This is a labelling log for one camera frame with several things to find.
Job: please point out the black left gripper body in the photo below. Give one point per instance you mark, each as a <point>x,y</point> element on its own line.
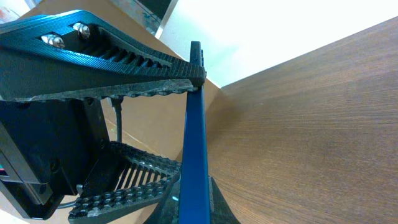
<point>47,149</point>

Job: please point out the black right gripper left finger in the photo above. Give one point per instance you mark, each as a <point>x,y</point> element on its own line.
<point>167,210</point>

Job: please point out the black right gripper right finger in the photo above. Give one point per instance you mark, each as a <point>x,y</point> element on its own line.
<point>220,212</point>

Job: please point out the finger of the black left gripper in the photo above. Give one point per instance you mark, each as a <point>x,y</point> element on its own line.
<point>150,179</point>
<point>76,55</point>

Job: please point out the blue Samsung Galaxy smartphone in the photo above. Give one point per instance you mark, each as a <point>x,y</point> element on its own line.
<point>194,200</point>

